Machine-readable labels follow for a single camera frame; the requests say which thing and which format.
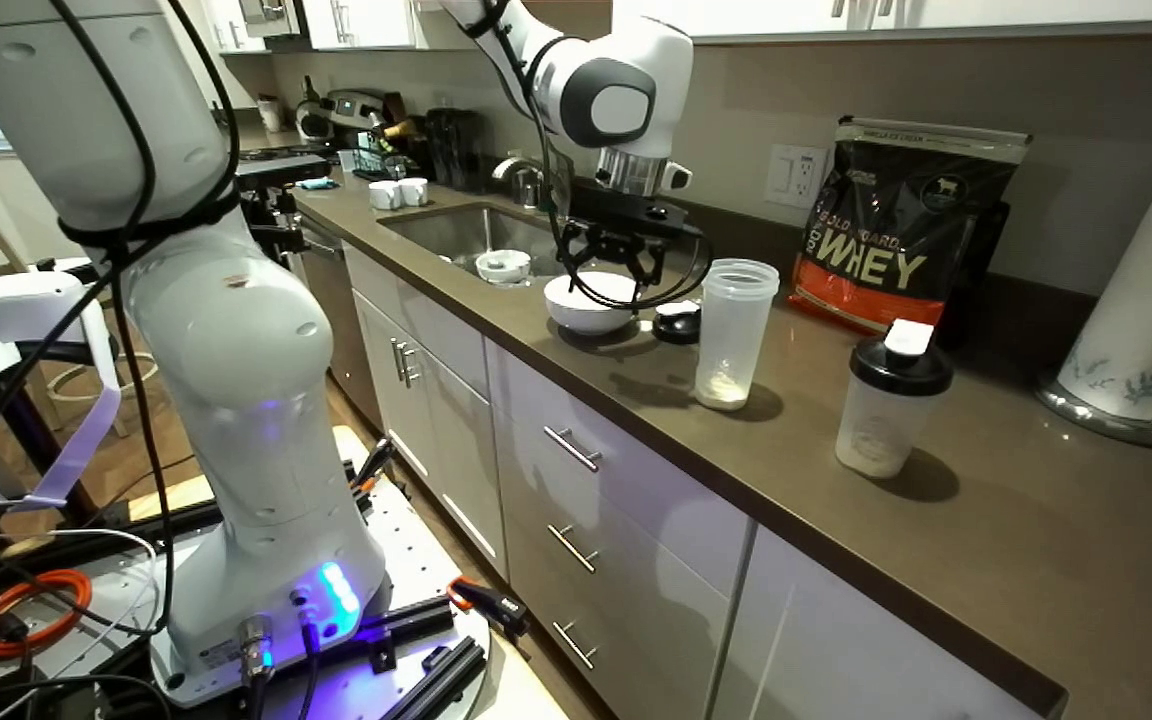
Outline white upper wall cabinet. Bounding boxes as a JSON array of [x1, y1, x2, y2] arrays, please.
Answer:
[[608, 0, 1152, 49]]

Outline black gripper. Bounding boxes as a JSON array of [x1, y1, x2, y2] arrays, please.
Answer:
[[565, 184, 709, 310]]

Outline shaker bottle with black lid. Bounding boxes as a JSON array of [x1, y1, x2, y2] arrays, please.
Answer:
[[832, 315, 955, 483]]

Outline orange cable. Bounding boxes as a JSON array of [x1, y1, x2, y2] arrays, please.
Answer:
[[0, 566, 99, 665]]

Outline metal countertop appliance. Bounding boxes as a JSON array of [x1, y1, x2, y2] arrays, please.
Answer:
[[290, 85, 407, 182]]

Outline silver drawer handle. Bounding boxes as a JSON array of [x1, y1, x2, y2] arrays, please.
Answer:
[[541, 422, 608, 478], [548, 616, 602, 675], [545, 521, 602, 581]]

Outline metal paper towel holder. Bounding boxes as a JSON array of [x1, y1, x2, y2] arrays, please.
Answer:
[[1032, 373, 1152, 452]]

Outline white round container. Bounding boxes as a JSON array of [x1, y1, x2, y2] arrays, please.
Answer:
[[472, 246, 536, 292]]

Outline chrome sink faucet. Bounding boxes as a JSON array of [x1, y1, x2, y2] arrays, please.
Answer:
[[488, 154, 553, 212]]

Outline silver cabinet handle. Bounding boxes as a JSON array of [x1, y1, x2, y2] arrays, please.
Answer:
[[387, 331, 428, 391]]

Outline black lid with white flap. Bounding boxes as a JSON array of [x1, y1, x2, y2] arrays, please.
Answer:
[[649, 295, 709, 349]]

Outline white ceramic bowl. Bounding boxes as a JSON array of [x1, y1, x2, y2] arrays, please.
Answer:
[[541, 269, 645, 340]]

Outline black clamp orange handle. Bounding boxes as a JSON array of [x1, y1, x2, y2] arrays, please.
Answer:
[[448, 572, 536, 645], [349, 435, 401, 503]]

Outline clear open shaker bottle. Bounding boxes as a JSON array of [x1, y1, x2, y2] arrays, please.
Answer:
[[693, 258, 784, 417]]

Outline black coffee machine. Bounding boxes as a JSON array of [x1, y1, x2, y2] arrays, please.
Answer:
[[416, 108, 488, 195]]

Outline white paper towel roll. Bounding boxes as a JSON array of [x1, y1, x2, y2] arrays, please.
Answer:
[[1050, 169, 1152, 428]]

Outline black aluminium rail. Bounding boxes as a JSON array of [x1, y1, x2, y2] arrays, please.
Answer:
[[376, 631, 495, 720]]

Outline black red whey protein bag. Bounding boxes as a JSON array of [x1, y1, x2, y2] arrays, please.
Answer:
[[789, 112, 1036, 337]]

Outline black flat camera bar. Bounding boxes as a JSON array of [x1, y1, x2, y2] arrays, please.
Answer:
[[229, 150, 338, 194]]

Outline steel kitchen sink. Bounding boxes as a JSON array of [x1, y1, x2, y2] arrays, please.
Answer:
[[380, 199, 577, 286]]

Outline white wall outlet plate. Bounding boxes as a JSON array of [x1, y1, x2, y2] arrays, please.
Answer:
[[764, 139, 832, 212]]

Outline white lower drawer cabinet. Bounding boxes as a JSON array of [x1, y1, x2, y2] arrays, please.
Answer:
[[338, 239, 1049, 720]]

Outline white curved frame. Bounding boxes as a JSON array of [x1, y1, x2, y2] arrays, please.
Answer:
[[0, 265, 129, 513]]

